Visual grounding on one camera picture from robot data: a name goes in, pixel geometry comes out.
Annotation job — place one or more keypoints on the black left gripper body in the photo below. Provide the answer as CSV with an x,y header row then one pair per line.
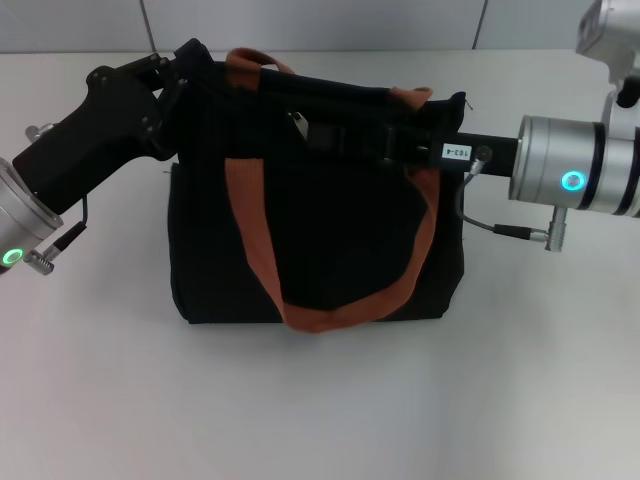
x,y
95,135

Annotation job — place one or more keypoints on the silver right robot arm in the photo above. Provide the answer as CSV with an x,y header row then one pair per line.
x,y
555,155

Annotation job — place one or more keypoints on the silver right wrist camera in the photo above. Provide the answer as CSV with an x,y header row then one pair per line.
x,y
615,35

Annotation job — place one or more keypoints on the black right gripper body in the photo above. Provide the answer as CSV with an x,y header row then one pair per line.
x,y
415,147

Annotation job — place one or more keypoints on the silver metal zipper pull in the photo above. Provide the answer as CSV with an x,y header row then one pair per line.
x,y
300,125

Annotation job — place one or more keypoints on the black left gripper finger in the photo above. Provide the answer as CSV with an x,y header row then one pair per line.
x,y
167,110
185,57

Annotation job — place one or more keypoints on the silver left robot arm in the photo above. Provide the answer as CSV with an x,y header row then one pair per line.
x,y
20,225

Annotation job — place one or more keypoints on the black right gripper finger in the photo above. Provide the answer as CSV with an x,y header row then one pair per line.
x,y
350,142

